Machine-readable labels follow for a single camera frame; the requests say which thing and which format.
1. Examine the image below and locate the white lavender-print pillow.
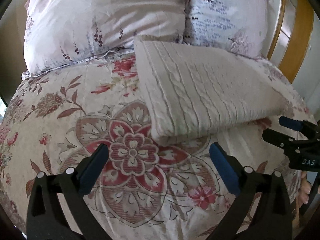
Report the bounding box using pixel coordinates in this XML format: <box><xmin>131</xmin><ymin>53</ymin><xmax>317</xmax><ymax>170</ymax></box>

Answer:
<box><xmin>184</xmin><ymin>0</ymin><xmax>268</xmax><ymax>58</ymax></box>

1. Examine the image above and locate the wooden headboard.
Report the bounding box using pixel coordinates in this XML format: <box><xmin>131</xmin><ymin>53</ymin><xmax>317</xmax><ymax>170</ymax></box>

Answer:
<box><xmin>249</xmin><ymin>0</ymin><xmax>315</xmax><ymax>84</ymax></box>

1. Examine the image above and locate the person's right hand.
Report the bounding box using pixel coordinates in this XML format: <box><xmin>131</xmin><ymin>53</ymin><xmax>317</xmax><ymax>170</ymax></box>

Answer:
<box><xmin>297</xmin><ymin>171</ymin><xmax>311</xmax><ymax>207</ymax></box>

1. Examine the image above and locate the floral bed sheet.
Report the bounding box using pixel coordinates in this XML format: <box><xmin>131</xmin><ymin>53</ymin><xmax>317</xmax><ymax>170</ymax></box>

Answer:
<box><xmin>1</xmin><ymin>54</ymin><xmax>301</xmax><ymax>239</ymax></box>

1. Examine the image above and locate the beige cable-knit sweater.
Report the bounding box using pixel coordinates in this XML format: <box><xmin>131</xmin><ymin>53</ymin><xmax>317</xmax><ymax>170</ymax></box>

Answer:
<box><xmin>134</xmin><ymin>35</ymin><xmax>293</xmax><ymax>146</ymax></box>

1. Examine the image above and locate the pink floral pillow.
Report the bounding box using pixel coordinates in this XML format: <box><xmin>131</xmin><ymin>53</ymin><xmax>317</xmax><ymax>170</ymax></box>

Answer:
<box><xmin>23</xmin><ymin>0</ymin><xmax>187</xmax><ymax>76</ymax></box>

